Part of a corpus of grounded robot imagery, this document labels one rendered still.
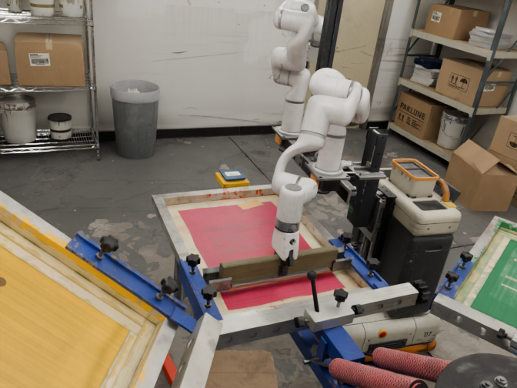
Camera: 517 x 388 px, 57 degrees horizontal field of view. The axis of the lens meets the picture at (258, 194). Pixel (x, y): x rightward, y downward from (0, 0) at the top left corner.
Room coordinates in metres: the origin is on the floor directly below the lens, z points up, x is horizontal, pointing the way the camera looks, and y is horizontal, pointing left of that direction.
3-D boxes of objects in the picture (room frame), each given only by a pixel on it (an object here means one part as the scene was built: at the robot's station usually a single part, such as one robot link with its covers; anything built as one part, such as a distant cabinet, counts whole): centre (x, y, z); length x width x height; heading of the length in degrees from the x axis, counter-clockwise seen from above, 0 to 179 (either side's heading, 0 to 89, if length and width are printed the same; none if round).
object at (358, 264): (1.38, -0.36, 0.97); 0.30 x 0.05 x 0.07; 26
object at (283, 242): (1.28, -0.10, 1.12); 0.10 x 0.07 x 0.11; 26
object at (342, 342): (0.97, -0.25, 1.02); 0.17 x 0.06 x 0.05; 26
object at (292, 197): (1.31, -0.12, 1.25); 0.15 x 0.10 x 0.11; 163
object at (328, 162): (1.83, -0.28, 1.21); 0.16 x 0.13 x 0.15; 110
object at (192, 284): (1.14, 0.14, 0.97); 0.30 x 0.05 x 0.07; 26
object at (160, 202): (1.47, -0.01, 0.97); 0.79 x 0.58 x 0.04; 26
